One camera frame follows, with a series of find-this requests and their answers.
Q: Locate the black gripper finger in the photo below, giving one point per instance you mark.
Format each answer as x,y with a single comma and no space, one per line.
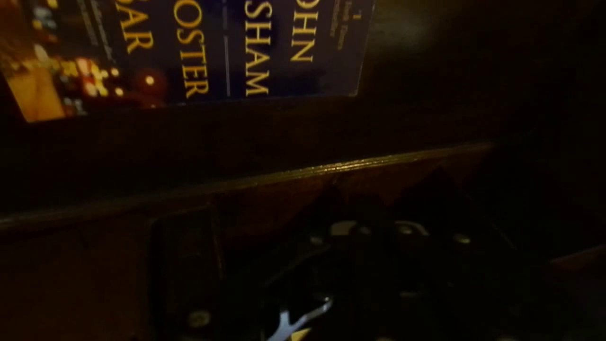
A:
186,277

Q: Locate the dark blue Grisham paperback book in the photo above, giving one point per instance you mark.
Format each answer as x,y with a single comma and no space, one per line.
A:
189,50

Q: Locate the dark wooden secretary desk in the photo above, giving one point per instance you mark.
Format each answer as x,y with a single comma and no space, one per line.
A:
379,171

